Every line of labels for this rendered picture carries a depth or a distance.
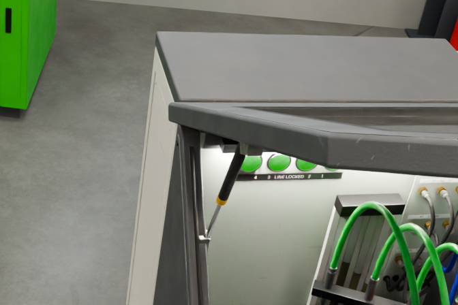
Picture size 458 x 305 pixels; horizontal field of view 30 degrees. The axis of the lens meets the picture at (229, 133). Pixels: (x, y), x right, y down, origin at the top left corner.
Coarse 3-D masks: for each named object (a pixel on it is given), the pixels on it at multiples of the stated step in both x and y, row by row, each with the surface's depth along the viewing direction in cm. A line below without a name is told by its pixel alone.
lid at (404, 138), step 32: (224, 128) 124; (256, 128) 109; (288, 128) 98; (320, 128) 92; (352, 128) 93; (384, 128) 120; (416, 128) 121; (448, 128) 122; (320, 160) 88; (352, 160) 85; (384, 160) 83; (416, 160) 81; (448, 160) 80
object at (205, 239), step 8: (232, 160) 133; (240, 160) 131; (232, 168) 134; (240, 168) 134; (232, 176) 136; (224, 184) 139; (232, 184) 139; (224, 192) 141; (216, 200) 145; (224, 200) 143; (216, 208) 148; (216, 216) 150; (208, 232) 156; (200, 240) 157; (208, 240) 158
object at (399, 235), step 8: (360, 208) 165; (368, 208) 163; (376, 208) 158; (384, 208) 156; (352, 216) 169; (384, 216) 155; (392, 216) 154; (352, 224) 171; (392, 224) 152; (344, 232) 173; (400, 232) 151; (344, 240) 175; (400, 240) 150; (336, 248) 177; (400, 248) 149; (336, 256) 178; (408, 256) 148; (336, 264) 179; (408, 264) 147; (408, 272) 146; (408, 280) 146; (416, 288) 145; (416, 296) 145; (416, 304) 144
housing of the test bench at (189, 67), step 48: (192, 48) 180; (240, 48) 183; (288, 48) 186; (336, 48) 190; (384, 48) 194; (432, 48) 197; (192, 96) 164; (240, 96) 166; (288, 96) 169; (336, 96) 172; (384, 96) 175; (432, 96) 178; (144, 144) 199; (144, 192) 200; (144, 240) 200; (144, 288) 200
